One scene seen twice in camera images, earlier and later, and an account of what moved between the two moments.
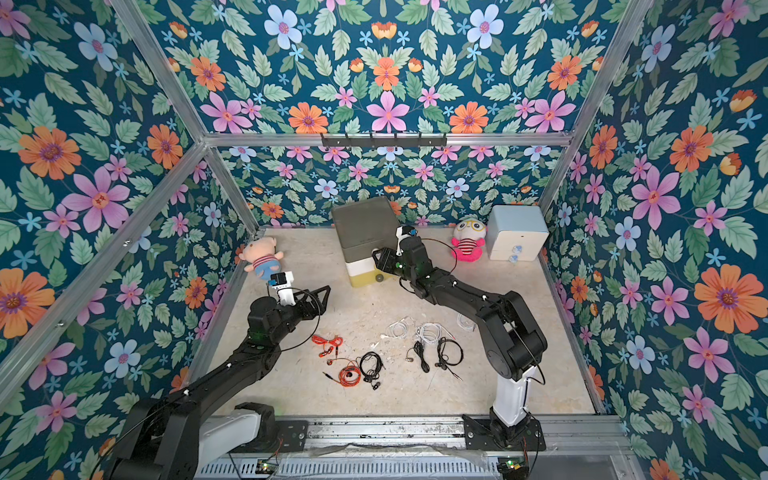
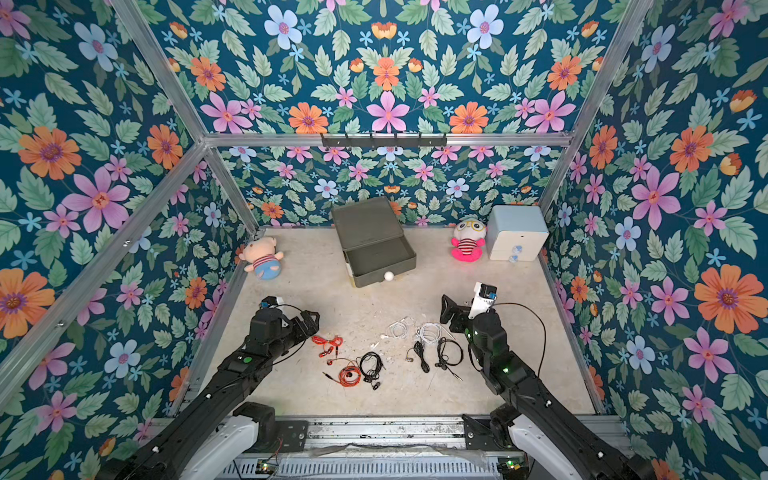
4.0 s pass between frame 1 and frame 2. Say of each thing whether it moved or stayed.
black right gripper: moved
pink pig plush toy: stayed
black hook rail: stayed
